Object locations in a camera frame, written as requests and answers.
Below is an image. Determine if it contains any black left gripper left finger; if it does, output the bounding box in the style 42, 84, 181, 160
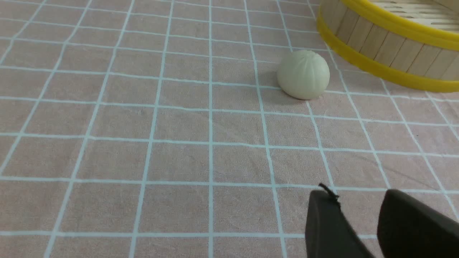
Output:
305, 183, 374, 258

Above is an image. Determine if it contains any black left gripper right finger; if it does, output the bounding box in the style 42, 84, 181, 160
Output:
377, 189, 459, 258

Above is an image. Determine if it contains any white steamed bun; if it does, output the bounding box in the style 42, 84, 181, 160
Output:
276, 49, 331, 100

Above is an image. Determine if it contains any yellow rimmed bamboo steamer tray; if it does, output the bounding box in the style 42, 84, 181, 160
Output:
317, 0, 459, 92

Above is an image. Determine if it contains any pink grid tablecloth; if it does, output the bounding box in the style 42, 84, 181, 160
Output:
1, 0, 458, 258

